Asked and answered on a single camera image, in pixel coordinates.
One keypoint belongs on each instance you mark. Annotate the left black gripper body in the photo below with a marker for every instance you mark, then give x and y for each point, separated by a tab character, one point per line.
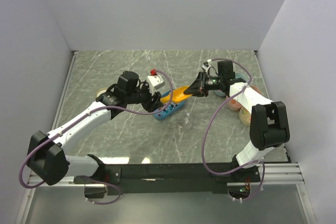
144	96

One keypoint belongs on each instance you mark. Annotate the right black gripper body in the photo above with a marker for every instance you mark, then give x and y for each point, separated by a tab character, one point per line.
212	83

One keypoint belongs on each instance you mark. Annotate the yellow plastic scoop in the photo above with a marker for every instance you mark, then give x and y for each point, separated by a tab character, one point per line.
176	95

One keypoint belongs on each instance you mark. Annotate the blue lollipop tray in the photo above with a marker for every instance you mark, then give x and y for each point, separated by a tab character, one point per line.
171	109

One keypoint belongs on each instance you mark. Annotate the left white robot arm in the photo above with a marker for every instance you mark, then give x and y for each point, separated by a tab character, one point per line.
48	153

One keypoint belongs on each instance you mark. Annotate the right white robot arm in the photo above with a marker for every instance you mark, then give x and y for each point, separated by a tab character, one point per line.
269	126

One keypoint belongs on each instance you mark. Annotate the light blue star candy tray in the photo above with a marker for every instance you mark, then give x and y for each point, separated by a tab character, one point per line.
237	76

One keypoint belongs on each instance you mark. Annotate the beige round jar lid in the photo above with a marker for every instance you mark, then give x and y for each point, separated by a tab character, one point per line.
100	92

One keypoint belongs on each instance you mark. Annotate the pink lollipop tray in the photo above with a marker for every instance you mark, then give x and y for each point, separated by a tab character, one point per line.
236	106

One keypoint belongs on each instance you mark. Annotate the clear plastic jar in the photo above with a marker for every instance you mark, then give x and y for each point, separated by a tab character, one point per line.
185	122

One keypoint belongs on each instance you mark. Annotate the beige gummy candy tray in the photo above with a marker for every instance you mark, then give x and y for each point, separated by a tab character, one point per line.
245	116

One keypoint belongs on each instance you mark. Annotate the black base beam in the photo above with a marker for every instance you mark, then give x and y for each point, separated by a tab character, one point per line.
168	178

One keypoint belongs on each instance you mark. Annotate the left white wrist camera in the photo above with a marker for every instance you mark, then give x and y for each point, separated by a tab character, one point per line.
155	81

